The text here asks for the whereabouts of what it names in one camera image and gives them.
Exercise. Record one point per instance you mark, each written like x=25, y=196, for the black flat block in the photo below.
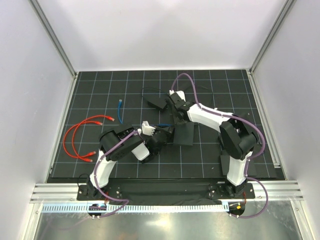
x=225, y=163

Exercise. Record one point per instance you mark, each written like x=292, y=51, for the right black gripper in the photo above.
x=177, y=120

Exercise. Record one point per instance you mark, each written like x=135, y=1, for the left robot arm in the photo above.
x=114, y=145

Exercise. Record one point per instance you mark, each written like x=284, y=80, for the aluminium frame post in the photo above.
x=285, y=10
x=52, y=35

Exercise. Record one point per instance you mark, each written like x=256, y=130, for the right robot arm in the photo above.
x=237, y=136

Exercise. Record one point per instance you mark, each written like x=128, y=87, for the black network switch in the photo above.
x=184, y=134

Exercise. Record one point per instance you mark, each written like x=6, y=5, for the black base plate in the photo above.
x=161, y=189

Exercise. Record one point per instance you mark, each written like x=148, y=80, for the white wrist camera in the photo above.
x=177, y=94
x=146, y=129

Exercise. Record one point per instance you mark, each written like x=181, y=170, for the right aluminium frame post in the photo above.
x=285, y=10

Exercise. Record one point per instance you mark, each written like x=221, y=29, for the left aluminium frame post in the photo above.
x=52, y=35

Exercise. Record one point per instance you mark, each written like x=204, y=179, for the white slotted cable duct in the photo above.
x=98, y=208

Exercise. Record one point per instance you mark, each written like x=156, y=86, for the aluminium front rail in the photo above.
x=278, y=190

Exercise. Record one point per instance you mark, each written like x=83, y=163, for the black grid mat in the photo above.
x=103, y=99

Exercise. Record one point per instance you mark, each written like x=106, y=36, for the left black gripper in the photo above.
x=169, y=130

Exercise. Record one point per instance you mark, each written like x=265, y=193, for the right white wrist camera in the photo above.
x=177, y=94

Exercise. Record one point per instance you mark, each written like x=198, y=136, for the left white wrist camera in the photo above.
x=146, y=129

